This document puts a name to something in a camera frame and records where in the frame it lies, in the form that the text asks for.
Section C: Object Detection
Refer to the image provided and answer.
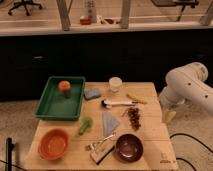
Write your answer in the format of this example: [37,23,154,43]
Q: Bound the black cable on floor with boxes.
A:
[169,132,213,171]

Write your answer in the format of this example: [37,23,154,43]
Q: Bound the white cup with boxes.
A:
[109,77,122,92]

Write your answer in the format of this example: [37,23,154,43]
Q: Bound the black office chair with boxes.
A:
[8,0,43,16]

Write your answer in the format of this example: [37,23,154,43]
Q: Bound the red-orange bowl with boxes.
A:
[38,129,69,161]

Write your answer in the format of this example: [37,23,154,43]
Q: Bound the orange ball in tray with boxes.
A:
[58,80,71,91]

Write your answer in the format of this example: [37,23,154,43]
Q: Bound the small red object on shelf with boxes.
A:
[79,16,92,25]

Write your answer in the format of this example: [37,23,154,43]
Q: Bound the grey-blue towel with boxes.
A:
[102,112,120,137]

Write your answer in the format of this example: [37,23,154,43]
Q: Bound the green plastic tray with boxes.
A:
[35,76,85,120]

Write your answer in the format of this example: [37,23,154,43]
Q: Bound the blue sponge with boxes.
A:
[84,88,101,100]

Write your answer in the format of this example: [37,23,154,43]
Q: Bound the black stand at left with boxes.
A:
[5,137,15,171]

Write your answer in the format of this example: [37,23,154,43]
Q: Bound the yellow banana toy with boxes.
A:
[127,93,147,104]

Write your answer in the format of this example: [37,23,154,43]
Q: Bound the dark brown bowl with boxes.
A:
[114,134,143,163]

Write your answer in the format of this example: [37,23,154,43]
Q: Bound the brown dried grape bunch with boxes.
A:
[123,107,141,131]

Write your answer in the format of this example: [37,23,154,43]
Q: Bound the green vegetable toy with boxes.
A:
[78,118,92,135]

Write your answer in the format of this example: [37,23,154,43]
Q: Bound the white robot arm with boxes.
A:
[158,62,213,123]

